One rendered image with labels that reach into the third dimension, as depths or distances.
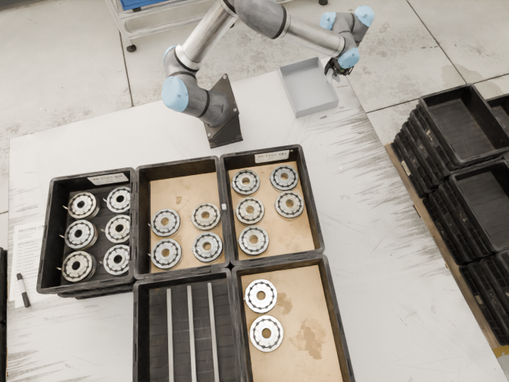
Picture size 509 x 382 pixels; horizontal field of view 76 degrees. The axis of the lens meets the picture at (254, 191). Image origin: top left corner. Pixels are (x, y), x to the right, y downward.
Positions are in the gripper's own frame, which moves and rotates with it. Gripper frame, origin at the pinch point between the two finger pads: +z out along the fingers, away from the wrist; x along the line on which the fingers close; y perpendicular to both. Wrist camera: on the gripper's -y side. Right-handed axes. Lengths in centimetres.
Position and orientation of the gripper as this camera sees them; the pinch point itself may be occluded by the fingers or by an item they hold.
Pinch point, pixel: (327, 79)
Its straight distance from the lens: 163.6
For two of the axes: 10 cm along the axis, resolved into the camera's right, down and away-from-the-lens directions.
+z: -1.9, 4.7, 8.6
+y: 3.4, 8.6, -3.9
